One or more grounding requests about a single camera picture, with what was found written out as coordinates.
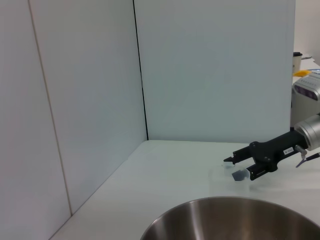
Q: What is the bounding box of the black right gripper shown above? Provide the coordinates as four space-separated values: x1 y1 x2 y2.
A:
223 131 309 182

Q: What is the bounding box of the clear plastic cup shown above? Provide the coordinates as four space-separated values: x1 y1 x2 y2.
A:
208 161 251 198

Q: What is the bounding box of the stainless steel bowl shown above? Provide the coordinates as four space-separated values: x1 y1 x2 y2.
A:
139 196 320 240

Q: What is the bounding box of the paper cup with black lid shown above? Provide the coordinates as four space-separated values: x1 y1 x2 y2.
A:
292 51 304 73

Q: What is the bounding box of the white desk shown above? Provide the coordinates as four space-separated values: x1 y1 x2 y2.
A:
289 53 320 131

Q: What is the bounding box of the right arm cable with connector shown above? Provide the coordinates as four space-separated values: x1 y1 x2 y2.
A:
294 144 320 168

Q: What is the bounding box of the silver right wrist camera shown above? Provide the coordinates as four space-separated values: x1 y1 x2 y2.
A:
292 74 320 102

